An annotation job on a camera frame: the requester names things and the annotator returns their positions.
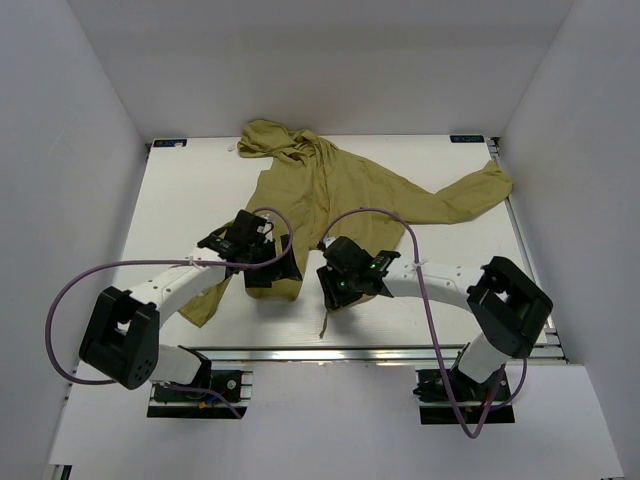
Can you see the right blue corner label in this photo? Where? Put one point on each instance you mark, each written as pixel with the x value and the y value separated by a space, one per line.
pixel 467 139

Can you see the left blue corner label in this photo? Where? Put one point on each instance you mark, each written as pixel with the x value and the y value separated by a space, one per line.
pixel 169 143

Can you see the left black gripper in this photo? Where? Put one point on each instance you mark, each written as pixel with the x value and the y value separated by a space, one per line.
pixel 285 267

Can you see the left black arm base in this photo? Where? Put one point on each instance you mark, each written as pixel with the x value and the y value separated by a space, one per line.
pixel 225 395

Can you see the olive green jacket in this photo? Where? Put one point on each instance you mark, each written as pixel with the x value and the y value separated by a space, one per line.
pixel 320 187

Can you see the aluminium front rail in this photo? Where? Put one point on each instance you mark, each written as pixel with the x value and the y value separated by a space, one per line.
pixel 411 355

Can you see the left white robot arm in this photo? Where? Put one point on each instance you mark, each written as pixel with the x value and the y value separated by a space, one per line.
pixel 122 337

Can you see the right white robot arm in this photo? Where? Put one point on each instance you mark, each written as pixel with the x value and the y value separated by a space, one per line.
pixel 508 306

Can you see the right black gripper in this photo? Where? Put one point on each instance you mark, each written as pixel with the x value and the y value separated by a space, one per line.
pixel 333 296

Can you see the blue corner label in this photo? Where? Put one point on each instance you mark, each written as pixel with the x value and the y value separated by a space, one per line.
pixel 169 143
pixel 467 139

